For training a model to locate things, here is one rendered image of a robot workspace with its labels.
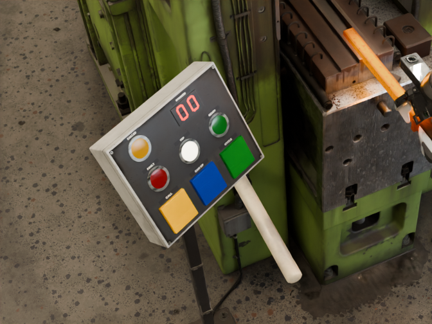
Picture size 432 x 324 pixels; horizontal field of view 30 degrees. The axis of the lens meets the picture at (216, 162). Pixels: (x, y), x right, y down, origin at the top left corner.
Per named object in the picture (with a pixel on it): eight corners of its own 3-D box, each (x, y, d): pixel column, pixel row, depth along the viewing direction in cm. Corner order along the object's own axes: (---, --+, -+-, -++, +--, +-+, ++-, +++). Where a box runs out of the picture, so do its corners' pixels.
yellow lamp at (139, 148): (153, 155, 176) (150, 143, 173) (134, 163, 175) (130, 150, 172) (148, 146, 178) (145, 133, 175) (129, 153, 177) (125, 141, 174)
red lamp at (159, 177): (171, 186, 180) (169, 173, 177) (152, 193, 179) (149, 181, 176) (167, 175, 182) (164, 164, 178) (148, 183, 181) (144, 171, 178)
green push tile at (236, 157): (255, 159, 194) (241, 135, 191) (235, 179, 191) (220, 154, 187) (251, 158, 195) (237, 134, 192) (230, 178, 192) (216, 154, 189)
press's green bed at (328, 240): (416, 250, 287) (431, 168, 250) (322, 290, 280) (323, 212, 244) (342, 143, 320) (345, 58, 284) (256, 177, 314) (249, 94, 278)
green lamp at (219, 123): (231, 132, 188) (230, 119, 185) (213, 139, 187) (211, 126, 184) (226, 123, 190) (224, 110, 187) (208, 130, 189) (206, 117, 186)
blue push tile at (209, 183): (228, 186, 190) (213, 160, 186) (206, 206, 187) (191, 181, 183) (223, 185, 191) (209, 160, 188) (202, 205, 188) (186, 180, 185)
